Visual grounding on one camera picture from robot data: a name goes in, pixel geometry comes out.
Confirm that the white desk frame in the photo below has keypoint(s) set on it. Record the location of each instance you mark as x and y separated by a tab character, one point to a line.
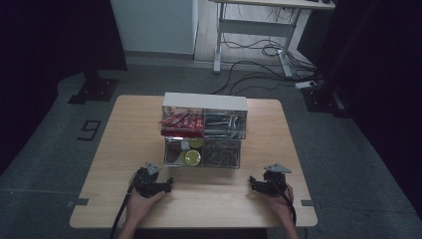
255	28

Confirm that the black curtain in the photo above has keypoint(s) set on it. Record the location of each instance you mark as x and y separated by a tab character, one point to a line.
40	49
381	66

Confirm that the grey tape strip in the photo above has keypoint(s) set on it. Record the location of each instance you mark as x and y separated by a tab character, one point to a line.
79	201
308	202

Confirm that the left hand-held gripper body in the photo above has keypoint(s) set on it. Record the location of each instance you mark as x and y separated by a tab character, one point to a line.
147	182

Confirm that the white-topped clear drawer organizer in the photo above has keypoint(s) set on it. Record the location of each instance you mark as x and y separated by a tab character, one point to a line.
204	100

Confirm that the white cabinet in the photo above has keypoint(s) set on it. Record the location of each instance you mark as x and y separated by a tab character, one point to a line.
154	25

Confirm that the pile of red packets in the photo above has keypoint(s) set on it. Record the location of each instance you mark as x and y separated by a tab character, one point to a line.
182	123

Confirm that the white power strip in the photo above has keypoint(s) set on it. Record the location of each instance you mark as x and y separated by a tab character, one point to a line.
306	84

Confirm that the pile of brown packets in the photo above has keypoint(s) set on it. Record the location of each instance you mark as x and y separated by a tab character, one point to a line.
221	153

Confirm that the black stand base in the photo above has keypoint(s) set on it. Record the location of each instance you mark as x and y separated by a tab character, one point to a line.
94	89
326	99

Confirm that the clear drawer holding red packets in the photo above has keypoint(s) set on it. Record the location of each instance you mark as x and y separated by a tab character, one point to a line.
203	114

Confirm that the clear drawer holding yellow cups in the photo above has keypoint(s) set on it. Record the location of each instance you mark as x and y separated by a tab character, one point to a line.
202	161

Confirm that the person's right hand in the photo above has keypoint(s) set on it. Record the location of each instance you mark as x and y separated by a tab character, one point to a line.
282	202

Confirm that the person's left hand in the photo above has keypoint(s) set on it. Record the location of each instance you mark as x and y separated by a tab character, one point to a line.
141	204

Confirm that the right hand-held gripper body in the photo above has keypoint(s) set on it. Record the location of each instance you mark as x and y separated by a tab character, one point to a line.
273	182

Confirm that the pile of green-white packets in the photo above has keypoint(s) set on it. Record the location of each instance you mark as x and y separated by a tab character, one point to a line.
225	123

